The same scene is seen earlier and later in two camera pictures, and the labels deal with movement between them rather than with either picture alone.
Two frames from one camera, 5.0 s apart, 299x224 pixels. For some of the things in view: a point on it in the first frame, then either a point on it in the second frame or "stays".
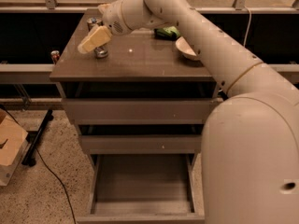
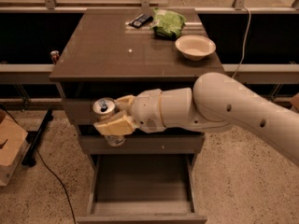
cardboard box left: x=13 y=145 stays
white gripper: x=112 y=18 -> x=146 y=110
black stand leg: x=29 y=158 stays
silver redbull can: x=99 y=52 -> x=105 y=108
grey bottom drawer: x=143 y=189 stays
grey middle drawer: x=142 y=145 stays
